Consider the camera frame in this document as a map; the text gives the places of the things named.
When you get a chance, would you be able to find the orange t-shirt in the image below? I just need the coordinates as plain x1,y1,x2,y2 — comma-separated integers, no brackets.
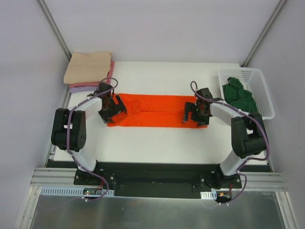
107,94,207,129

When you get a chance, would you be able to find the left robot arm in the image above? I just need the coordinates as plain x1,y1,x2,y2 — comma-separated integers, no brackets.
51,79,127,186

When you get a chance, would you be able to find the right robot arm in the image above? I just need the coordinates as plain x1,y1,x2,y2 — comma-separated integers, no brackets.
183,88,270,188

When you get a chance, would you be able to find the green t-shirt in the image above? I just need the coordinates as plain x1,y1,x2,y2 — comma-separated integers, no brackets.
223,77,258,113

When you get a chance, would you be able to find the lavender folded t-shirt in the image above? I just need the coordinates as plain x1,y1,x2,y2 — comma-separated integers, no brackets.
70,86,97,93

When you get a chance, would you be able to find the pink folded t-shirt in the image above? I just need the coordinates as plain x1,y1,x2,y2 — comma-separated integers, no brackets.
69,61,115,88

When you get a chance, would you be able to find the beige folded t-shirt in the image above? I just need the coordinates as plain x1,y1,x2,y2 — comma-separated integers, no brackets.
63,51,112,84

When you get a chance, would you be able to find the white perforated plastic basket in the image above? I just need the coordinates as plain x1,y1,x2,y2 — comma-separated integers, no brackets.
218,67,275,120

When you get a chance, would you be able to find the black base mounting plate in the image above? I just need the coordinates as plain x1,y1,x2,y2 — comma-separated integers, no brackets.
45,160,243,199

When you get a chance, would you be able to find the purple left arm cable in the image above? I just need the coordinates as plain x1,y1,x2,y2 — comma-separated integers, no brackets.
66,77,119,202

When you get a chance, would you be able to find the right white cable duct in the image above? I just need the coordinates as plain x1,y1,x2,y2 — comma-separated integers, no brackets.
200,190,217,200

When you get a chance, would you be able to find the white cable duct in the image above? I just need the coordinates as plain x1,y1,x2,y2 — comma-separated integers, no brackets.
41,187,115,198
200,190,217,200

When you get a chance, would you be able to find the left white cable duct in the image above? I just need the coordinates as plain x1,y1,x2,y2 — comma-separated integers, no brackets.
41,187,115,198

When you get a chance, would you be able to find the left aluminium frame post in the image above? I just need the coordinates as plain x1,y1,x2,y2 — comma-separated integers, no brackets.
36,0,71,61

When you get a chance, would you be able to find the aluminium frame post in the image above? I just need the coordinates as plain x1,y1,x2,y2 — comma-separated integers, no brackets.
240,0,289,67
36,0,71,61

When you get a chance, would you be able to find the right aluminium frame post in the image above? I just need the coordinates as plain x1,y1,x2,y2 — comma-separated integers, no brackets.
240,0,289,67

